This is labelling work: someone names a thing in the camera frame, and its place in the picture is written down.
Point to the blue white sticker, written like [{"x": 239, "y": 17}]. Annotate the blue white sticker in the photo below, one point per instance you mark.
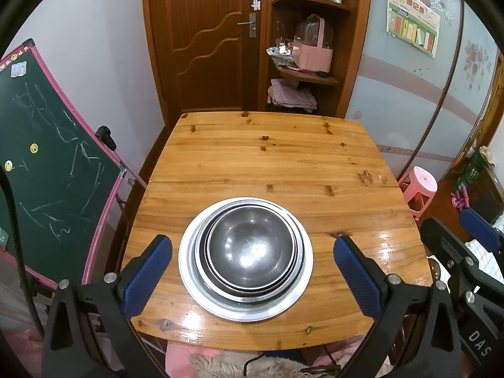
[{"x": 17, "y": 69}]

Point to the pink bowl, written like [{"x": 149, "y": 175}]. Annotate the pink bowl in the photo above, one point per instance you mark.
[{"x": 201, "y": 258}]

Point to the large white plate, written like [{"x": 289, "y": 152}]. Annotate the large white plate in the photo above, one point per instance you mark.
[{"x": 248, "y": 314}]

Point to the wooden door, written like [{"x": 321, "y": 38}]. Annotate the wooden door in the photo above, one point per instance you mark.
[{"x": 212, "y": 59}]

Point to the white door hook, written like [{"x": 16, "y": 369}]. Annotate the white door hook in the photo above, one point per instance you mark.
[{"x": 256, "y": 4}]

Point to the person's beige fuzzy garment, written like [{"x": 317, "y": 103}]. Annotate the person's beige fuzzy garment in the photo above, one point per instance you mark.
[{"x": 220, "y": 368}]

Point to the pink basket with clear dome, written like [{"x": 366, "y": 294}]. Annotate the pink basket with clear dome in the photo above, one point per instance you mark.
[{"x": 313, "y": 57}]

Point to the person's pink garment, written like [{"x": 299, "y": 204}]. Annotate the person's pink garment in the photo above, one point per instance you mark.
[{"x": 181, "y": 356}]

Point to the green chalkboard easel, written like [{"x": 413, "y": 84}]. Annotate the green chalkboard easel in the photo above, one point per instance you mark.
[{"x": 51, "y": 157}]

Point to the crumpled foil wrappers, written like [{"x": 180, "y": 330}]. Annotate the crumpled foil wrappers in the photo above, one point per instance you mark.
[{"x": 279, "y": 51}]

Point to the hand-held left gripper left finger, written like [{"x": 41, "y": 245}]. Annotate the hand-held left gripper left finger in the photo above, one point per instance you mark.
[{"x": 147, "y": 279}]

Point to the wooden corner shelf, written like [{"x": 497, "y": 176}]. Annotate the wooden corner shelf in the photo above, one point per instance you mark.
[{"x": 315, "y": 78}]

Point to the pink flower wall sticker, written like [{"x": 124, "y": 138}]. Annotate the pink flower wall sticker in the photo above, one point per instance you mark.
[{"x": 474, "y": 57}]

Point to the wall poster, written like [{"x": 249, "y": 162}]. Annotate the wall poster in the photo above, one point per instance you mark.
[{"x": 411, "y": 19}]

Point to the pink toy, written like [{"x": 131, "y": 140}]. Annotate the pink toy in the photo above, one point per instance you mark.
[{"x": 460, "y": 201}]

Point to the medium steel bowl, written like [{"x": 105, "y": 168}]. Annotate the medium steel bowl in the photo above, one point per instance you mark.
[{"x": 205, "y": 262}]

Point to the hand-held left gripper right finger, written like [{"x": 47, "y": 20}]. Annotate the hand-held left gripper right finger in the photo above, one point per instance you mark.
[{"x": 358, "y": 279}]

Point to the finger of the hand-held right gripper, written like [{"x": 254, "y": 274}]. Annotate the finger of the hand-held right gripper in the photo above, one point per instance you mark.
[
  {"x": 478, "y": 228},
  {"x": 441, "y": 236}
]

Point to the green printed box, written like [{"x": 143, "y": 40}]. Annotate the green printed box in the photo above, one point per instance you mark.
[{"x": 470, "y": 171}]

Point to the yellow smiley magnet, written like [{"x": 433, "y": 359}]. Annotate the yellow smiley magnet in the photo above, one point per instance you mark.
[
  {"x": 8, "y": 165},
  {"x": 34, "y": 148}
]

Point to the folded pink cloth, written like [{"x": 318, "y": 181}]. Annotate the folded pink cloth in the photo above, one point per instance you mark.
[{"x": 291, "y": 96}]

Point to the pink plastic stool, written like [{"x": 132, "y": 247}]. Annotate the pink plastic stool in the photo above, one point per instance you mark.
[{"x": 419, "y": 183}]

